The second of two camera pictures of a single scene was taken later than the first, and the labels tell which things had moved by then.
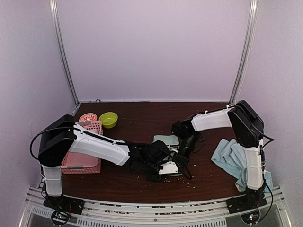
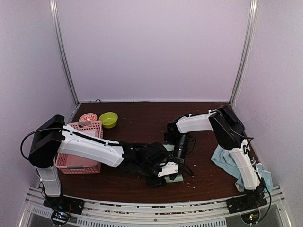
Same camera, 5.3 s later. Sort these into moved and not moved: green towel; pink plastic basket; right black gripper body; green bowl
Moved: green towel
Not moved: green bowl; pink plastic basket; right black gripper body
